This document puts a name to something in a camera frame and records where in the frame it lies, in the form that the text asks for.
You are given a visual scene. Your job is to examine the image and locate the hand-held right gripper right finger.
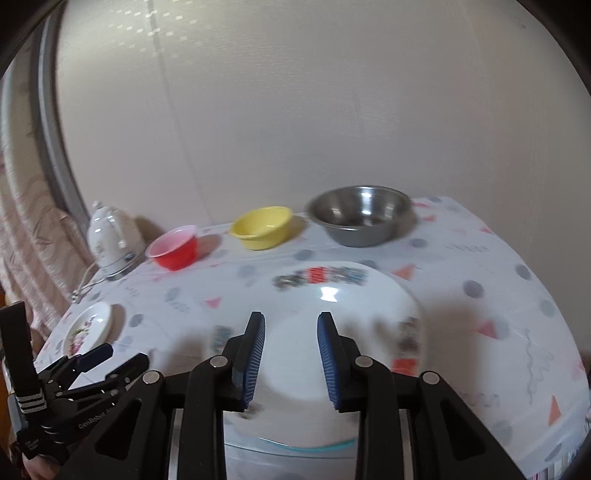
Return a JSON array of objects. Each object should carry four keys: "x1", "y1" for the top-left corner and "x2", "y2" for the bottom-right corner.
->
[{"x1": 317, "y1": 311, "x2": 527, "y2": 480}]

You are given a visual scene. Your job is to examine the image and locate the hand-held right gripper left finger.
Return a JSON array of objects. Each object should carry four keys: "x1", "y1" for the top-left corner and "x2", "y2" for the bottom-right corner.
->
[{"x1": 60, "y1": 311, "x2": 267, "y2": 480}]

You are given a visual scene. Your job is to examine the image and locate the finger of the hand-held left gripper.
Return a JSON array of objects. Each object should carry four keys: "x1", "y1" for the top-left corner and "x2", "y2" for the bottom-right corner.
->
[
  {"x1": 65, "y1": 353, "x2": 151, "y2": 403},
  {"x1": 41, "y1": 344, "x2": 114, "y2": 389}
]

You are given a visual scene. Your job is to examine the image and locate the small floral white plate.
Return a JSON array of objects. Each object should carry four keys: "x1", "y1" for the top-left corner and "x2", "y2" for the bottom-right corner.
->
[{"x1": 62, "y1": 302, "x2": 113, "y2": 358}]

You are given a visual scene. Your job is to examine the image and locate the white patterned ceramic bowl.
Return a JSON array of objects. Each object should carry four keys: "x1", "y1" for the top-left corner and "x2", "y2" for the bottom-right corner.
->
[{"x1": 222, "y1": 261, "x2": 426, "y2": 450}]

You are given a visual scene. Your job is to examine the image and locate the teal rimmed plate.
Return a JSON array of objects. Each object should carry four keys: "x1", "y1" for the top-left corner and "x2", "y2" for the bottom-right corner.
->
[{"x1": 224, "y1": 436, "x2": 358, "y2": 463}]

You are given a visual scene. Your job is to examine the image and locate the yellow plastic bowl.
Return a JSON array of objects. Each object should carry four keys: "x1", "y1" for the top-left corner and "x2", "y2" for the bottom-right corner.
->
[{"x1": 230, "y1": 206, "x2": 293, "y2": 251}]

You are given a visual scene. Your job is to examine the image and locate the stainless steel bowl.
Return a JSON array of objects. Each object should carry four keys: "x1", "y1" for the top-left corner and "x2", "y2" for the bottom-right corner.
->
[{"x1": 307, "y1": 185, "x2": 413, "y2": 247}]

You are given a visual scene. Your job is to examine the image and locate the steel kettle base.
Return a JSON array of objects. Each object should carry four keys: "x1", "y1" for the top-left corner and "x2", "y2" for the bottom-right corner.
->
[{"x1": 95, "y1": 256, "x2": 140, "y2": 281}]

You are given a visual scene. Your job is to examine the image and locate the white floral electric kettle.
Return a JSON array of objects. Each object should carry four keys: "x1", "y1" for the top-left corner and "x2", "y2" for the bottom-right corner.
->
[{"x1": 88, "y1": 200, "x2": 144, "y2": 271}]

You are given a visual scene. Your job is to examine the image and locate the red plastic bowl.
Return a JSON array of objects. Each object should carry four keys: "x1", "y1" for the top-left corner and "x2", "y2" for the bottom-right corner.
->
[{"x1": 145, "y1": 225, "x2": 199, "y2": 271}]

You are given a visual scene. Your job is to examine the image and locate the pink patterned curtain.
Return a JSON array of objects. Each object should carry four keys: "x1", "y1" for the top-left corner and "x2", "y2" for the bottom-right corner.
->
[{"x1": 0, "y1": 69, "x2": 93, "y2": 340}]

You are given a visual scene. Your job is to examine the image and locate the white patterned tablecloth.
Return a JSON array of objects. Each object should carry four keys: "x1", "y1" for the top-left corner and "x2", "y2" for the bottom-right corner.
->
[{"x1": 34, "y1": 196, "x2": 589, "y2": 480}]

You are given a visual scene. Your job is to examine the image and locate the white power cable with plug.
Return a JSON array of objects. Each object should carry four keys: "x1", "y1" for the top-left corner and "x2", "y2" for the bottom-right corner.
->
[{"x1": 69, "y1": 263, "x2": 109, "y2": 304}]

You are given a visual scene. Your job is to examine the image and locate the grey window frame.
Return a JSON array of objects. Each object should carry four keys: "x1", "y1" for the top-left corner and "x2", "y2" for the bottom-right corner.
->
[{"x1": 34, "y1": 18, "x2": 92, "y2": 223}]

